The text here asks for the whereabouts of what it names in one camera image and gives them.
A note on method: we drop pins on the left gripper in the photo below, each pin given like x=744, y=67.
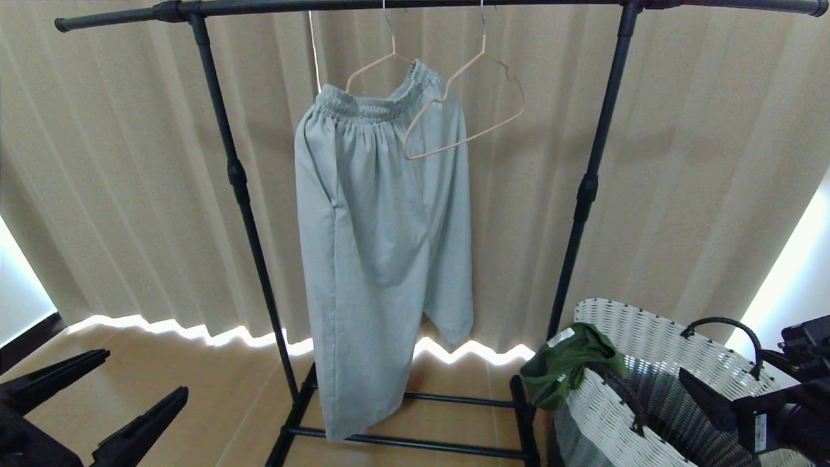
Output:
x=32, y=447

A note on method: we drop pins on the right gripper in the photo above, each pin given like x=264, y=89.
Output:
x=794, y=425

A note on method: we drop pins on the green garment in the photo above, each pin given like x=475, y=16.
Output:
x=557, y=376

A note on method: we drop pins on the pale grey shorts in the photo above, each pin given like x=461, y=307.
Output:
x=376, y=259

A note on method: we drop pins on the pink clothes hanger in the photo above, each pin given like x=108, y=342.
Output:
x=484, y=42
x=393, y=45

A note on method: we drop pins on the white laundry basket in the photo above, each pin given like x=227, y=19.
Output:
x=648, y=331

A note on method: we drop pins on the black clothes rack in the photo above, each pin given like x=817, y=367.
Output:
x=237, y=175

